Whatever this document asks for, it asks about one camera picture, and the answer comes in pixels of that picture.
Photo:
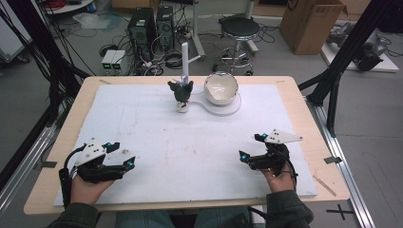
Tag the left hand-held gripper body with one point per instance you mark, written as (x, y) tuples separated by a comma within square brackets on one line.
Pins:
[(92, 164)]

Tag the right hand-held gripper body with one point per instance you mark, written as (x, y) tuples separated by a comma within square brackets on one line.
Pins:
[(271, 160)]

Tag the white stand with post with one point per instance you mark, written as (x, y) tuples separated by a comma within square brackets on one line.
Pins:
[(218, 109)]

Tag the black and white plush toy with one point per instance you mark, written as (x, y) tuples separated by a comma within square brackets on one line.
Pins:
[(181, 91)]

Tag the person's right hand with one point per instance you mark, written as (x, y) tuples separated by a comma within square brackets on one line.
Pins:
[(282, 183)]

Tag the person's left hand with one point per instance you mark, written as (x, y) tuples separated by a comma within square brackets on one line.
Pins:
[(85, 191)]

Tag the grey tape piece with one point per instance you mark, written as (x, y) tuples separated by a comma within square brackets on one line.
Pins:
[(49, 164), (333, 160)]

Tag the white foam mat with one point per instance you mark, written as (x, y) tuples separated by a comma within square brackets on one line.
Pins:
[(196, 152)]

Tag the person's left leg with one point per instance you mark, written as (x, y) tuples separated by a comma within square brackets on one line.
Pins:
[(145, 220)]

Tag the person's leg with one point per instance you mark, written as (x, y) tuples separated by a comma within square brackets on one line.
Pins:
[(223, 218), (145, 220)]

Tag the wooden table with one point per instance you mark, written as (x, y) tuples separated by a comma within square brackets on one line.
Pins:
[(320, 126)]

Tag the thin wooden strip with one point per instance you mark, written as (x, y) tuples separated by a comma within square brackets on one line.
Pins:
[(324, 186)]

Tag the white bowl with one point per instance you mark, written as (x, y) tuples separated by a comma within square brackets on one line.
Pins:
[(220, 90)]

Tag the person's right leg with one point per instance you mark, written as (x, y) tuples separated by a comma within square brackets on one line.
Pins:
[(223, 218)]

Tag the white power supply unit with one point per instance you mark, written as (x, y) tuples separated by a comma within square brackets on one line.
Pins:
[(107, 59), (117, 60)]

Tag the black round stool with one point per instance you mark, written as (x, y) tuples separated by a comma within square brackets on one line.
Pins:
[(240, 28)]

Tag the large black computer tower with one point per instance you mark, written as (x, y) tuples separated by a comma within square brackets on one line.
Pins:
[(141, 30)]

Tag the cardboard box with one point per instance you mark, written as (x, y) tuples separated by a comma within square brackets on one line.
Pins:
[(309, 27)]

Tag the white table leg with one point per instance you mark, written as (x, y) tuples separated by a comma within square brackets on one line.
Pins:
[(196, 28)]

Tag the clear plastic sheet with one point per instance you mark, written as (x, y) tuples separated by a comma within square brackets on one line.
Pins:
[(95, 20)]

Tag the small black computer tower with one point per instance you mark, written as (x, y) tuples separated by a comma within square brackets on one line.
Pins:
[(165, 27)]

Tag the grey device on white board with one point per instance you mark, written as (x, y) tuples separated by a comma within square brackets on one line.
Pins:
[(369, 50)]

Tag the white round table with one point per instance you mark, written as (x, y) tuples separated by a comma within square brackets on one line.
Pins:
[(68, 6)]

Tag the aluminium rail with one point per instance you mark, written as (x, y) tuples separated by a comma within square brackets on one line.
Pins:
[(25, 158), (345, 164)]

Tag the black metal frame strut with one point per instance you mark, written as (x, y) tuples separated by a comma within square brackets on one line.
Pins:
[(343, 57)]

